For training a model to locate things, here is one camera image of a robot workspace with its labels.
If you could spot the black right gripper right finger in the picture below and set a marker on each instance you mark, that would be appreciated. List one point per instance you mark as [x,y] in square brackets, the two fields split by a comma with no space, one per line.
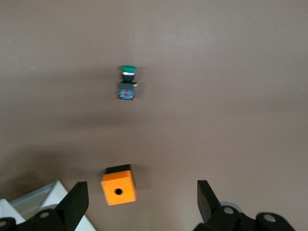
[211,209]

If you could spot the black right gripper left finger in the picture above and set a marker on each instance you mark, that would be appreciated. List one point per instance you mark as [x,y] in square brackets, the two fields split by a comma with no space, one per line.
[69,209]

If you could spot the white drawer cabinet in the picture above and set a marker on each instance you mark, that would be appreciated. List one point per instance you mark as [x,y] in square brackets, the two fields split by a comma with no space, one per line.
[54,193]

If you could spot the green mushroom push button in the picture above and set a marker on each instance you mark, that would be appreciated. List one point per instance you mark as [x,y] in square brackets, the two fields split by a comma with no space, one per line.
[127,91]

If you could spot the orange button enclosure box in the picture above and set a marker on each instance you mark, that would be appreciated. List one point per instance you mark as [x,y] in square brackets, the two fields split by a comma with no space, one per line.
[115,183]

